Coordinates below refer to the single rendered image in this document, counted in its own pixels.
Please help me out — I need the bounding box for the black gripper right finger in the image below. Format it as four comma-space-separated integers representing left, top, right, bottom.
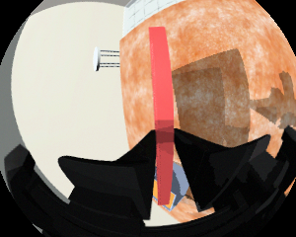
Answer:
173, 127, 271, 212

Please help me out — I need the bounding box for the red rectangular lid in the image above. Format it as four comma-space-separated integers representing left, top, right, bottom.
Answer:
148, 27, 175, 205

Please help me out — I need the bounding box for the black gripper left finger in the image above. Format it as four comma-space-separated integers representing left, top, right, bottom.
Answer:
57, 129, 156, 220

